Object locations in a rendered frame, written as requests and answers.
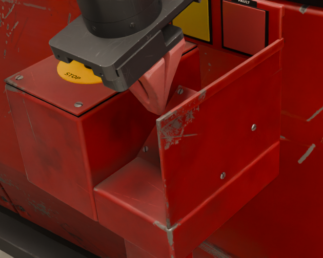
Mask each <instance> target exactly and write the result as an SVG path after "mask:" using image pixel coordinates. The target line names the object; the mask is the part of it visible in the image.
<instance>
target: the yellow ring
mask: <svg viewBox="0 0 323 258"><path fill-rule="evenodd" d="M57 72H58V74H59V76H60V77H61V78H63V79H64V80H66V81H69V82H73V83H80V84H94V83H101V82H102V80H101V78H100V77H98V76H95V75H94V73H93V71H92V69H87V68H85V67H84V64H82V63H80V62H77V61H75V60H73V61H72V62H71V63H69V64H68V63H65V62H63V61H60V62H59V64H58V66H57Z"/></svg>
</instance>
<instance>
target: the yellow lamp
mask: <svg viewBox="0 0 323 258"><path fill-rule="evenodd" d="M173 25H174V26H177V27H180V28H181V29H182V31H183V34H186V35H189V36H192V37H196V38H199V39H202V40H205V41H210V34H209V10H208V0H201V2H200V3H197V2H192V3H191V4H190V5H189V6H188V7H187V8H186V9H185V10H184V11H182V12H181V13H180V14H179V15H178V16H177V17H176V18H175V19H174V20H173Z"/></svg>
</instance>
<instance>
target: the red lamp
mask: <svg viewBox="0 0 323 258"><path fill-rule="evenodd" d="M265 20H266V12H265V11H264V10H259V9H255V8H251V7H248V6H244V5H240V4H236V3H232V2H228V1H223V30H224V47H227V48H231V49H234V50H238V51H241V52H244V53H247V54H251V55H255V54H256V53H258V52H259V51H261V50H262V49H264V48H265Z"/></svg>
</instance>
